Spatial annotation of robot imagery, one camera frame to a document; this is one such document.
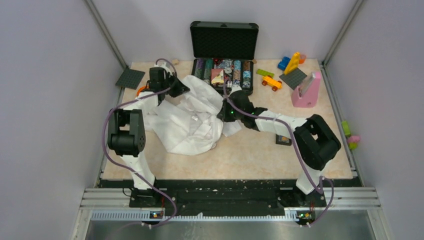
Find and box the blue toy brick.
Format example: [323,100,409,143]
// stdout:
[277,56,291,71]

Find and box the green pink toy outside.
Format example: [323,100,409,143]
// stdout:
[341,120,361,150]

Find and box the yellow triangular toy block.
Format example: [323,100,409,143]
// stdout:
[283,52,301,75]

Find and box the dark grey baseplate left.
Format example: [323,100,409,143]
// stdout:
[115,68,146,90]

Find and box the yellow toy car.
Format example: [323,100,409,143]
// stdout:
[262,75,283,92]

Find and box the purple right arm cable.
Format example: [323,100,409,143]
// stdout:
[222,78,335,226]

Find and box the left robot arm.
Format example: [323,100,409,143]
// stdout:
[101,64,190,207]

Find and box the orange small toy piece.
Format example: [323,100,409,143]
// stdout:
[298,54,307,65]

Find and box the black square frame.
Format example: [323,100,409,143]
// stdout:
[275,134,292,146]

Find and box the pink phone stand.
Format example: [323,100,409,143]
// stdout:
[291,71,322,108]

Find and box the lime green flat brick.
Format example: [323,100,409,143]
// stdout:
[256,68,275,78]

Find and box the black poker chip case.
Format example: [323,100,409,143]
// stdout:
[189,20,259,95]

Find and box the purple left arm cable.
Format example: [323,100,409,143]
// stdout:
[101,58,180,229]

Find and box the dark grey baseplate right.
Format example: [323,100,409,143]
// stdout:
[279,68,307,90]

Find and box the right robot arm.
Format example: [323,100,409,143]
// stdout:
[218,85,342,206]

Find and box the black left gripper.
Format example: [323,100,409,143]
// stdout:
[160,72,190,98]

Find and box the white shirt garment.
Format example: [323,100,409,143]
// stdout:
[143,75,242,156]

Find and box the dark grey baseplate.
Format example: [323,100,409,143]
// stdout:
[115,68,146,90]
[279,68,307,90]

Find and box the orange curved toy block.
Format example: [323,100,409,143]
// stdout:
[135,85,148,97]

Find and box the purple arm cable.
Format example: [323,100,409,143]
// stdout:
[101,58,180,229]
[222,78,335,226]

